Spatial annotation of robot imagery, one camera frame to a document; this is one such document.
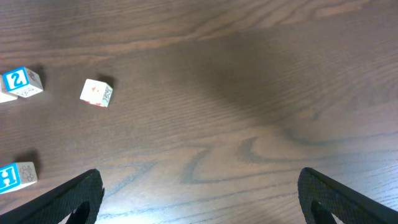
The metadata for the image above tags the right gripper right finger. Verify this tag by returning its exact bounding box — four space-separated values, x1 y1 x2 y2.
297 167 397 224

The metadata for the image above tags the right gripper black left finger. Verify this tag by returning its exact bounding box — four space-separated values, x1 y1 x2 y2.
1 169 104 224

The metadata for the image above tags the red letter I block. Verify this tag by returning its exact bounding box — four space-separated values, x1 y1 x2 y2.
0 76 18 103

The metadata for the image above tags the blue number 2 block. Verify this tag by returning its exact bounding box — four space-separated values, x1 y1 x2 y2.
2 67 44 98

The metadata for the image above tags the blue letter H block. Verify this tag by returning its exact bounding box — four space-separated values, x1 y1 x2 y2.
0 162 37 194

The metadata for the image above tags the white block red drawing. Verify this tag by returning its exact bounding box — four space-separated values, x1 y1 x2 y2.
80 79 113 108

